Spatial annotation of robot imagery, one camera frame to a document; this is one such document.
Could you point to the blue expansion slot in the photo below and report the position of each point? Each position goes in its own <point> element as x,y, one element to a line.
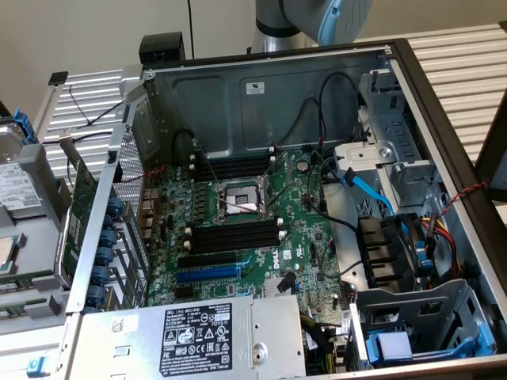
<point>208,274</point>

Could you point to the thin metal locking lever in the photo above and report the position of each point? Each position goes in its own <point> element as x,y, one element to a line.
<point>279,196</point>
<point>209,168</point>
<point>276,166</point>

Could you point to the blue disk carrier rail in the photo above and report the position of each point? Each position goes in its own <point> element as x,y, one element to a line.
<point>24,126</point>

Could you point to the black box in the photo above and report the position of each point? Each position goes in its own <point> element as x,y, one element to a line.
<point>162,47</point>

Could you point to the black RAM slot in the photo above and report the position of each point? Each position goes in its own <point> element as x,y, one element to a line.
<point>233,174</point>
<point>233,169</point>
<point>233,233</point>
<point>233,164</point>
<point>233,240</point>
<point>233,246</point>
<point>233,227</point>
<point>233,159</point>

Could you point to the green Dell motherboard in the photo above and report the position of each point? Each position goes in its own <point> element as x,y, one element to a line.
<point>301,221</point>

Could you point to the grey parts rack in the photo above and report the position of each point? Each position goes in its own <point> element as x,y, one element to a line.
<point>39,245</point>

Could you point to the silver CPU chip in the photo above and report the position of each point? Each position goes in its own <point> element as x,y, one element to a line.
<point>7,253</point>

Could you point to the open metal PC case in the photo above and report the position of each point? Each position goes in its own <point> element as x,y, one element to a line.
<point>285,79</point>

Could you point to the green graphics card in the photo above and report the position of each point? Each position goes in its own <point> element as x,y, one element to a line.
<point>77,221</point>

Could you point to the small finned chipset heatsink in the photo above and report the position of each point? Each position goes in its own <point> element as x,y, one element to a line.
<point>271,288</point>

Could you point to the dark brown panel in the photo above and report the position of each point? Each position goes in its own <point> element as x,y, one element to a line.
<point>495,158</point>

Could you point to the long black expansion slot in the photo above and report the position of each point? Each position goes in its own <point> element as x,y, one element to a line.
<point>206,260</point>

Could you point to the blue plastic disk tray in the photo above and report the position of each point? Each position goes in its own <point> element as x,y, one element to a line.
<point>390,346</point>

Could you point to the small black block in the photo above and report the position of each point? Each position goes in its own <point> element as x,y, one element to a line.
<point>58,77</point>

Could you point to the metal CPU socket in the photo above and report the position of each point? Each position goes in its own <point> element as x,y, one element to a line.
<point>241,198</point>

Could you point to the blue slot retention clip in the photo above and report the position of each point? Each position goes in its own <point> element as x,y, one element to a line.
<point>116,206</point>
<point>105,255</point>
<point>107,238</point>
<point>109,221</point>
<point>96,295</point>
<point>91,310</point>
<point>101,274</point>

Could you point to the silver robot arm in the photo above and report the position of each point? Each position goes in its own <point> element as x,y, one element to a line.
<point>273,23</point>

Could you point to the grey metal disk bay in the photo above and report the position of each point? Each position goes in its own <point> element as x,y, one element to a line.
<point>396,130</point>
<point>431,312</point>

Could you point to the blue square latch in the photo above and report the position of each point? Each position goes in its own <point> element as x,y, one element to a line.
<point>37,366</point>

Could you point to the round coin battery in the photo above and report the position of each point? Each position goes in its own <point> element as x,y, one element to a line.
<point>303,166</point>

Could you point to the short black expansion slot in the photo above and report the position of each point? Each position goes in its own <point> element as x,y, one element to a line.
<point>185,293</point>

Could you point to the black fan shroud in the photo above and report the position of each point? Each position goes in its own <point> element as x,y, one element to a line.
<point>376,249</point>

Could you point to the silver hard disk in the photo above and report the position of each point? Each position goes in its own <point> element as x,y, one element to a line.
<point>16,186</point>

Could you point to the silver power supply unit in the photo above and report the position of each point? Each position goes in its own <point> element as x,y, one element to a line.
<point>138,340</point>

